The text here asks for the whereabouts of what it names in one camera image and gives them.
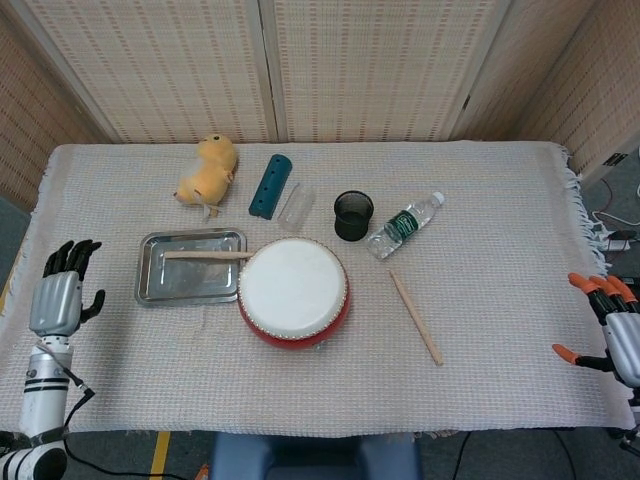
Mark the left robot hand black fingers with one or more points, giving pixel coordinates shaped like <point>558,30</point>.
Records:
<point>55,305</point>

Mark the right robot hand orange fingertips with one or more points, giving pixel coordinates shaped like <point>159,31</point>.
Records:
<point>622,335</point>

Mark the wooden drumstick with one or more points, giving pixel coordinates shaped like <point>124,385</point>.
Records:
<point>210,255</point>
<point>415,317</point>

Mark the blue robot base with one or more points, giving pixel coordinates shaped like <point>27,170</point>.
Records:
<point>240,460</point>

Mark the rectangular metal tray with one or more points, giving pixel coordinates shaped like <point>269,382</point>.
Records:
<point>190,280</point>

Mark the red drum with white skin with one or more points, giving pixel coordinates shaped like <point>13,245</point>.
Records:
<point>295,300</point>

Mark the white power strip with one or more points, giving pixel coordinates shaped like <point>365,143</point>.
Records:
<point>617,245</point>

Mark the black label plate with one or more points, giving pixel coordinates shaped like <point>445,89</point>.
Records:
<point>615,159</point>

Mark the white woven tablecloth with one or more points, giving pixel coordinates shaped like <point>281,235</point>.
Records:
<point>450,390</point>

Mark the woven folding screen panel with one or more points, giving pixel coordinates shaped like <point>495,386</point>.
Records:
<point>30,125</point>
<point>375,70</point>
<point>150,70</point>
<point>575,100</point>

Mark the yellow plush toy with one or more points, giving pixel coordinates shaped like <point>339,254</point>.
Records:
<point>210,170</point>

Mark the teal block with holes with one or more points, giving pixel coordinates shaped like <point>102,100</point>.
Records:
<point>270,187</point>

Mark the plastic water bottle green label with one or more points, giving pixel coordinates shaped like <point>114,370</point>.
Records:
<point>400,226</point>

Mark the clear plastic container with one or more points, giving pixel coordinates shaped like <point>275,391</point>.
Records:
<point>296,207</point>

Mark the black mesh pen cup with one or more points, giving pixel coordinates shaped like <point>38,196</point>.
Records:
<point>352,220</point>

